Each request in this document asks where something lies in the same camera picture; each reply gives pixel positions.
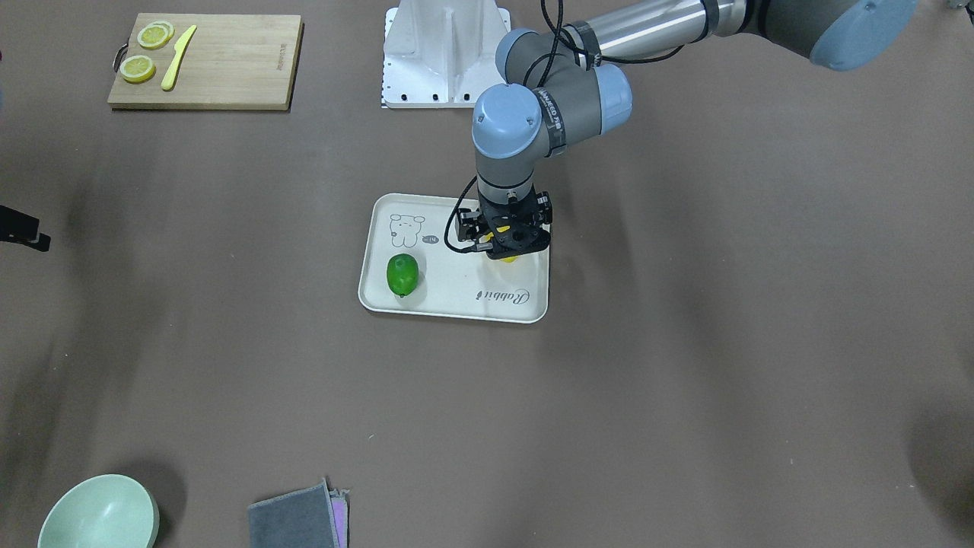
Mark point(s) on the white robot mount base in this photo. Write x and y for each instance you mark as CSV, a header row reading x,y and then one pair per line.
x,y
441,54

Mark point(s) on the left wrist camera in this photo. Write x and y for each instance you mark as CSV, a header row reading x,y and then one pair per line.
x,y
513,236

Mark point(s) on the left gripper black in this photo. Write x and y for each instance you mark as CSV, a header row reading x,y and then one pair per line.
x,y
469,224

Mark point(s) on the bamboo cutting board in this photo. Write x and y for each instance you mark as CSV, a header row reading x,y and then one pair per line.
x,y
233,62

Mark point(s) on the lemon slice upper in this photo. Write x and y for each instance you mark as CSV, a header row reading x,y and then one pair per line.
x,y
155,35

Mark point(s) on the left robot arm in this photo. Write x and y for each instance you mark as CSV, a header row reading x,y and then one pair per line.
x,y
565,86

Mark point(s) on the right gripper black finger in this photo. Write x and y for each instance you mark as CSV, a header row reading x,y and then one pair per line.
x,y
22,229

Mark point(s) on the yellow lemon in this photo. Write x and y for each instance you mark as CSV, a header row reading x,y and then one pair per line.
x,y
499,248

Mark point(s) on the cream rabbit print tray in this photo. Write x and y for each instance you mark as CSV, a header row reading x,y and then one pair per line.
x,y
465,286

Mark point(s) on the green lime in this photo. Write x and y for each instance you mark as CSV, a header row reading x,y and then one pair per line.
x,y
402,274

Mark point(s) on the grey folded cloth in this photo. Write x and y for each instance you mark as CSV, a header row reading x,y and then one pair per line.
x,y
298,519

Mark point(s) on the purple folded cloth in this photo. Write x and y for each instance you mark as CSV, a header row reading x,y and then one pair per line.
x,y
341,513

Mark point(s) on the lemon slice lower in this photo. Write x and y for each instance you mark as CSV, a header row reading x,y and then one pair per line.
x,y
137,69

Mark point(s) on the lemon slice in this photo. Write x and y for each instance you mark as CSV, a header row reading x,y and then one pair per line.
x,y
155,35
137,69

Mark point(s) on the pale green bowl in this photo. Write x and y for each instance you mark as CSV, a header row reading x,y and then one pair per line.
x,y
110,510

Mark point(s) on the yellow plastic knife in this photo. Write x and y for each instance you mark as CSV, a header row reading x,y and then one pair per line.
x,y
179,49

